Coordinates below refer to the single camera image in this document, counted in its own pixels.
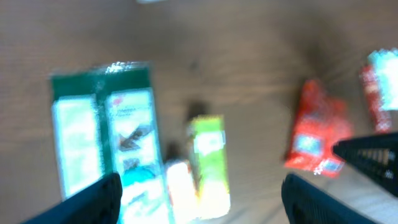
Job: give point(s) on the green juice carton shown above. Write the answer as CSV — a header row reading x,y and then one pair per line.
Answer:
x,y
208,144

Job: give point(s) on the green white snack bag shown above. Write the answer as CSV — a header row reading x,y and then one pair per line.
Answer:
x,y
104,121

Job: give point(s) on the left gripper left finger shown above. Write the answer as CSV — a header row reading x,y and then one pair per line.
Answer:
x,y
98,203

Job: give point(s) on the light green tissue pack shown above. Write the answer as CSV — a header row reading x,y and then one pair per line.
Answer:
x,y
384,63

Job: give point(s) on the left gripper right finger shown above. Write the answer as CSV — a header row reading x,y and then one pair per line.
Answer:
x,y
304,203

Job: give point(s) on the orange juice carton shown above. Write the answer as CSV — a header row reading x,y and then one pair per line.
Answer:
x,y
182,191

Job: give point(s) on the red snack bag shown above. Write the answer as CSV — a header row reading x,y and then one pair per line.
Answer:
x,y
320,122

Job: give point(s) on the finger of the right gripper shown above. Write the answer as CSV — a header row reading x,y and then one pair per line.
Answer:
x,y
373,156

